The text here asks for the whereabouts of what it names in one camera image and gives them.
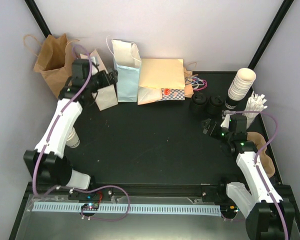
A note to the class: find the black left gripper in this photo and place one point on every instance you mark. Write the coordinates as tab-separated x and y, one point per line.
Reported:
113	78

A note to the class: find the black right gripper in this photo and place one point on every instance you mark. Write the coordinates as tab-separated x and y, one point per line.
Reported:
209	123

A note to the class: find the light blue paper bag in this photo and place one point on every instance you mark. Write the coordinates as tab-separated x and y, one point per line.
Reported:
127	62

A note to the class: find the paper cup near left arm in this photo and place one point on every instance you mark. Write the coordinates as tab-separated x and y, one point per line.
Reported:
73	140

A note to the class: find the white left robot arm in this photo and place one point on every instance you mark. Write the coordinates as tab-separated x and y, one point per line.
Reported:
47	161

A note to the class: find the pink cream paper bag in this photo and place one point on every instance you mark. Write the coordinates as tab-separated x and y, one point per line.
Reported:
106	97

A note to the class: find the right stack black lids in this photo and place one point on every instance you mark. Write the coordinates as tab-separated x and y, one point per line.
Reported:
215	105

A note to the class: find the stack black lids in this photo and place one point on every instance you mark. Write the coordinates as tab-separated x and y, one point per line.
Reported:
198	103
215	105

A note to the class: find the left stack black lids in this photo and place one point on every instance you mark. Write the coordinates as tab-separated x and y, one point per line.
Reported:
198	103

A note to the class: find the bundle of white straws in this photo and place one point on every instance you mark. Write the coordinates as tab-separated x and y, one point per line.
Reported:
254	105

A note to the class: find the brown kraft paper bag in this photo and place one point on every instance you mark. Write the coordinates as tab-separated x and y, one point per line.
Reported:
54	60

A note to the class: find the stack of white paper cups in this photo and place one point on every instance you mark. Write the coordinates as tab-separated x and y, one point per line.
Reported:
239	87

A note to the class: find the flat tan paper bag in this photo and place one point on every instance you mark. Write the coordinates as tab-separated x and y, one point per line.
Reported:
162	74

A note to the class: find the small lit circuit board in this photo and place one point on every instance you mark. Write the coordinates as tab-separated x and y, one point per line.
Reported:
90	207

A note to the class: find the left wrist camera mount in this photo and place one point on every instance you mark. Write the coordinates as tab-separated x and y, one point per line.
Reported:
93	61

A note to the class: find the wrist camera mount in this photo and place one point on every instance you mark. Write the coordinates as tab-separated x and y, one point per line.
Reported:
93	61
226	118

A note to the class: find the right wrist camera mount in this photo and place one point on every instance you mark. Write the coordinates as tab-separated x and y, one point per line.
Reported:
226	118

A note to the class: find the flat bags with coloured handles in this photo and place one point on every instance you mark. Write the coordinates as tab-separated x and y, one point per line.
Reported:
193	83

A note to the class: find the light blue slotted cable duct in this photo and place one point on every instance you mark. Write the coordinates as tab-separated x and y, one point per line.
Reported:
122	208

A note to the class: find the black left frame post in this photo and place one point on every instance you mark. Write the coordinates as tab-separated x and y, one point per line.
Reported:
36	13

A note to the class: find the black frame post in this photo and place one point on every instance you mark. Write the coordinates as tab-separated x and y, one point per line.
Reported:
273	27
36	13

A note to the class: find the black right frame post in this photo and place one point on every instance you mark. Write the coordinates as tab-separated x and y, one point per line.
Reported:
273	27

